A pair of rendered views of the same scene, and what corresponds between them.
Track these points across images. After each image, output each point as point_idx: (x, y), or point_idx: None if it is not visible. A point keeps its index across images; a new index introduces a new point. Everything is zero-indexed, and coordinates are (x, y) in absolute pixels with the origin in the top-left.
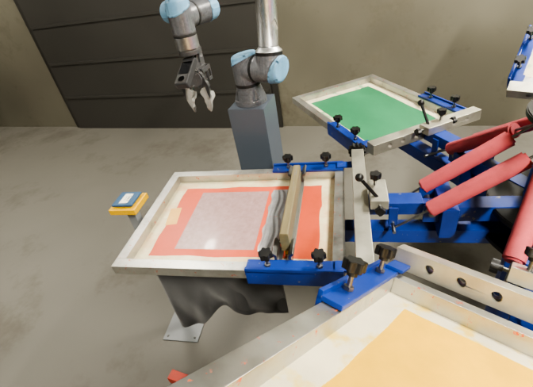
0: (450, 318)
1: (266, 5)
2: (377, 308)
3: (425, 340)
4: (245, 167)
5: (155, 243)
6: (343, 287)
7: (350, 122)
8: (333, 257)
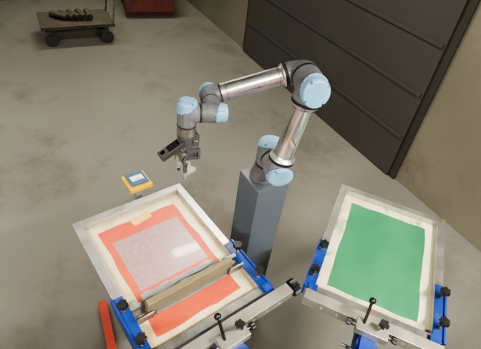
0: None
1: (289, 127)
2: None
3: None
4: (235, 217)
5: (109, 229)
6: None
7: (346, 252)
8: (158, 347)
